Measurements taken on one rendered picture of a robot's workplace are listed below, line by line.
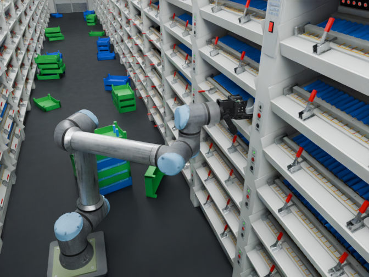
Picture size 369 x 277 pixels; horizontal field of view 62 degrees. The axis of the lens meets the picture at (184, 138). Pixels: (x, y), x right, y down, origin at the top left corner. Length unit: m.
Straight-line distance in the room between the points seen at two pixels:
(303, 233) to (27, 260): 1.60
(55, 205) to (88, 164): 0.88
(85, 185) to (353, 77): 1.35
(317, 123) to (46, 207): 1.98
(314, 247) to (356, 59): 0.61
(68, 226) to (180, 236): 0.71
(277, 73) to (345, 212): 0.47
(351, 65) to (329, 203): 0.40
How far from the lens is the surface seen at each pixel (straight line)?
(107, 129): 2.39
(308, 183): 1.06
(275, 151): 1.18
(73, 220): 1.81
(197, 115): 1.17
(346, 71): 0.84
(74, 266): 1.93
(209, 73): 1.76
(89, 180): 1.71
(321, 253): 1.14
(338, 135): 0.93
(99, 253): 1.99
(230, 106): 1.24
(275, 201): 1.27
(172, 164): 1.11
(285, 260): 1.34
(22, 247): 2.27
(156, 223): 2.17
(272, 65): 1.08
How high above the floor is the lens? 1.57
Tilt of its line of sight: 31 degrees down
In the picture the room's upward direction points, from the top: straight up
